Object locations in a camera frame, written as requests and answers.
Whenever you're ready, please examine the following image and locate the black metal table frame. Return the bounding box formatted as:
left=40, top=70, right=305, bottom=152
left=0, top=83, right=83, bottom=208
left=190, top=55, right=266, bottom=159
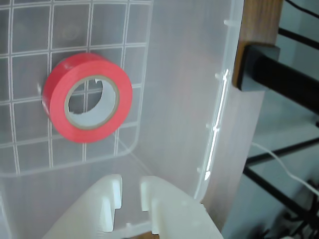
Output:
left=233, top=26, right=319, bottom=239

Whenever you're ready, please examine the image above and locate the red tape roll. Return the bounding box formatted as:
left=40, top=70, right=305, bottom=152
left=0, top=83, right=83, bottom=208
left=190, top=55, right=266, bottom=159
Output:
left=41, top=52, right=134, bottom=145

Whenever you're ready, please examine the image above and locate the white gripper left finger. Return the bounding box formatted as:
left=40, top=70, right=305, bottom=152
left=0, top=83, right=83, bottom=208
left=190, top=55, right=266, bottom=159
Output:
left=40, top=174, right=124, bottom=239

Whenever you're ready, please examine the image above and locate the clear plastic storage box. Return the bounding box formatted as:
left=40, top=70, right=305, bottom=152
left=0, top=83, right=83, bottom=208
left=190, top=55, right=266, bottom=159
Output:
left=0, top=0, right=266, bottom=239

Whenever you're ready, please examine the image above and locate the black cable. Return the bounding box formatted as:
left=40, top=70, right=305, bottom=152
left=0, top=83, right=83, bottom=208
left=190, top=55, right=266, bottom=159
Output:
left=283, top=0, right=319, bottom=22

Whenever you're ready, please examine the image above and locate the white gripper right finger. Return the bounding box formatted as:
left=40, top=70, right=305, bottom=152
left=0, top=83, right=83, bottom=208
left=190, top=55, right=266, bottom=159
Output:
left=140, top=175, right=224, bottom=239

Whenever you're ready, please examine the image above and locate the thin white cable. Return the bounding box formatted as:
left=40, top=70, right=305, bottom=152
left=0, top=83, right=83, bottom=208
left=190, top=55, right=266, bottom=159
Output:
left=250, top=142, right=319, bottom=196

